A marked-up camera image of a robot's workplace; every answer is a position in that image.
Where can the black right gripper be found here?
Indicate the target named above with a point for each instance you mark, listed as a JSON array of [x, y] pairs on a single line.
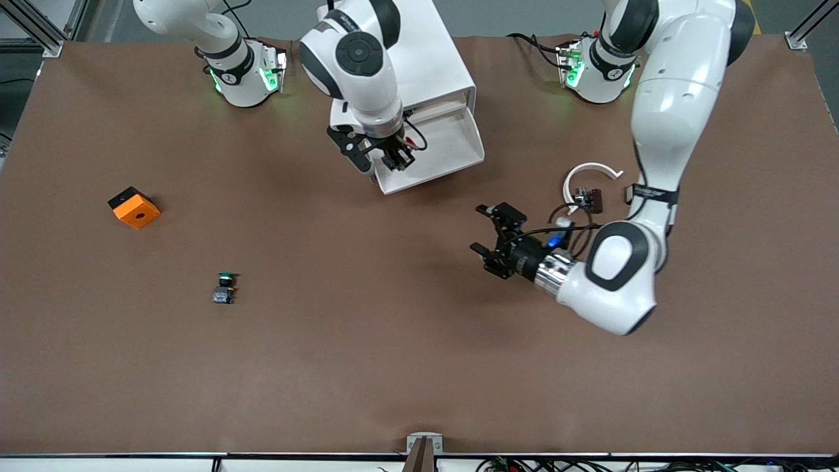
[[393, 151]]

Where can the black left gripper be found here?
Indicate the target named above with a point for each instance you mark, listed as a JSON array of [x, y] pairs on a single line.
[[521, 254]]

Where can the red push button switch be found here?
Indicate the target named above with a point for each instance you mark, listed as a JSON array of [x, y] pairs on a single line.
[[409, 141]]

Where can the white tray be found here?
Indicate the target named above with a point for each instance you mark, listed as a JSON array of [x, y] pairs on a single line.
[[452, 141]]

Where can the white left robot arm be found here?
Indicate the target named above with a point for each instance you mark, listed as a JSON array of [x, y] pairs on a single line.
[[675, 98]]

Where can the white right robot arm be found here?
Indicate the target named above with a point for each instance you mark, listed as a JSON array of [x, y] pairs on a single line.
[[357, 52]]

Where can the brown paper table cover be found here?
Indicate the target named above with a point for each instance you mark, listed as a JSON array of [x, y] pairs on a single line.
[[419, 328]]

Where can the orange box with hole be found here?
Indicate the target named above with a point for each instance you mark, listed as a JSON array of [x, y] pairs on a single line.
[[136, 211]]

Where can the dark brown switch component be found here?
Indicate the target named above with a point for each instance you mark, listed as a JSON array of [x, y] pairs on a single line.
[[593, 199]]

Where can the grey metal mounting bracket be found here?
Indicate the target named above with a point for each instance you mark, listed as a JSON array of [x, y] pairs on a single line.
[[413, 438]]

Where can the green push button switch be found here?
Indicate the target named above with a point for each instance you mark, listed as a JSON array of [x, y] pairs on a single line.
[[225, 290]]

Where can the aluminium frame rail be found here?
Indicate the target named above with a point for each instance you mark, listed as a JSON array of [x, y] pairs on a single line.
[[51, 47], [796, 40]]

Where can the white table edge rail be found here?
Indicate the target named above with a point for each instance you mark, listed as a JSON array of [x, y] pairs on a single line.
[[131, 464]]

